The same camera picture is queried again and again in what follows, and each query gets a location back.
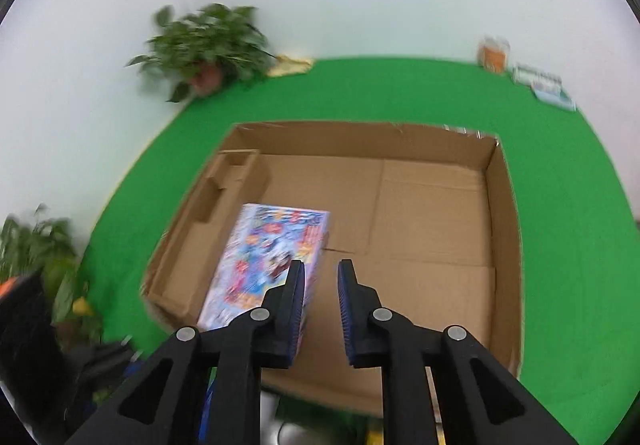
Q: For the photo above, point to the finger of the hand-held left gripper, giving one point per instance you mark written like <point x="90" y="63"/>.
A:
<point x="110" y="360"/>

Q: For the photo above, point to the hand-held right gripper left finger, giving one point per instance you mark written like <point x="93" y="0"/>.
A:
<point x="300" y="305"/>

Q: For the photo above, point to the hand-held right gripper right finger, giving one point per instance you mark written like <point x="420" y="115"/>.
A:
<point x="342" y="310"/>

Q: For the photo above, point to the colourful printed toy box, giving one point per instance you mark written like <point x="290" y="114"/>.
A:
<point x="260" y="255"/>

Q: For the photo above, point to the shallow cardboard box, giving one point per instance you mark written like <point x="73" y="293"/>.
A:
<point x="425" y="225"/>

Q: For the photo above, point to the leafy green plant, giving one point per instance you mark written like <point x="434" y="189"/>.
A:
<point x="40" y="250"/>

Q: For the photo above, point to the white crumpled object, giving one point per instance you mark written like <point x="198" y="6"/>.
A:
<point x="277" y="420"/>

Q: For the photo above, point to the yellow cloth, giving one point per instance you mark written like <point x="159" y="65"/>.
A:
<point x="290" y="65"/>

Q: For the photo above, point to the potted green plant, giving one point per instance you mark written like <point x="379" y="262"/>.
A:
<point x="210" y="45"/>

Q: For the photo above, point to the orange jar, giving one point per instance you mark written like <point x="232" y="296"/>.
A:
<point x="494" y="56"/>

